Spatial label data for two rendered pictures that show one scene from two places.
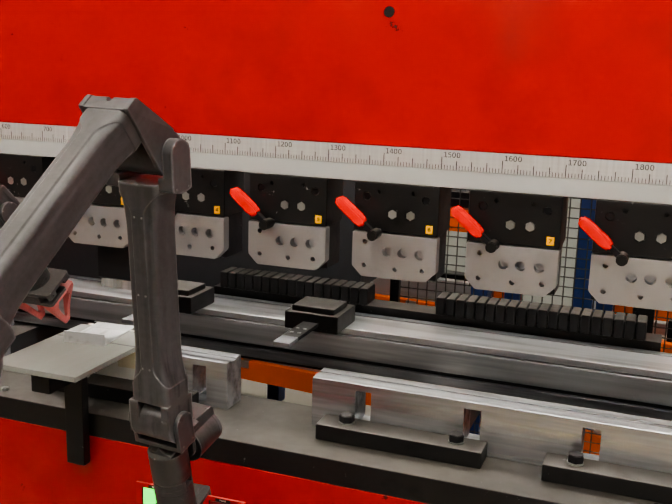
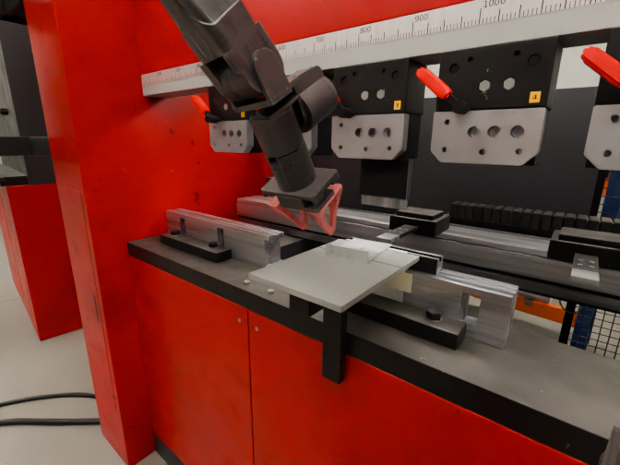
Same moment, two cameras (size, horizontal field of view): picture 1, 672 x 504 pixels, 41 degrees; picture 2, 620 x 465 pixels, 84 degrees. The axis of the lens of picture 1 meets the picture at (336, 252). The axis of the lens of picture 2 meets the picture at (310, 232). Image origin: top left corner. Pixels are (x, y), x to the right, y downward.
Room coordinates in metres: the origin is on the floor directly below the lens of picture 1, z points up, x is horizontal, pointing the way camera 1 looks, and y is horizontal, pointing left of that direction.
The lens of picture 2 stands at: (1.05, 0.35, 1.21)
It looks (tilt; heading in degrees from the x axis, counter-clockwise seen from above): 15 degrees down; 18
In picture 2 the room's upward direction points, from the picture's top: 1 degrees clockwise
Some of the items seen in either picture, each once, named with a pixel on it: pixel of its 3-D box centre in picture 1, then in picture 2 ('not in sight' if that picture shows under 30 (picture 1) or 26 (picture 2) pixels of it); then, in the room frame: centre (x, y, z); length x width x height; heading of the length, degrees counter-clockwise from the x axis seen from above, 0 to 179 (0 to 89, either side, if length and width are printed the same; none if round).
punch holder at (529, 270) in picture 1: (516, 239); not in sight; (1.47, -0.30, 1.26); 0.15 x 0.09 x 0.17; 70
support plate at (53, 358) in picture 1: (78, 350); (339, 266); (1.60, 0.48, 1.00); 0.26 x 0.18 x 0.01; 160
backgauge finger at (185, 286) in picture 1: (162, 302); (408, 224); (1.90, 0.38, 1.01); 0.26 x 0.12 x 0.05; 160
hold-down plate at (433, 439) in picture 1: (399, 440); not in sight; (1.47, -0.12, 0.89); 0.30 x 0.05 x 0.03; 70
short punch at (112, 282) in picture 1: (122, 265); (384, 183); (1.74, 0.43, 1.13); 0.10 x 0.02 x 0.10; 70
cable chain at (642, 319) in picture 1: (538, 314); not in sight; (1.84, -0.44, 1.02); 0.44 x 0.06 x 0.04; 70
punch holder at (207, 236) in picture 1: (198, 209); (492, 109); (1.68, 0.26, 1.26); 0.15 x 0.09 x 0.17; 70
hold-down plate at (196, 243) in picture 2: not in sight; (193, 245); (1.90, 1.01, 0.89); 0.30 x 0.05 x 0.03; 70
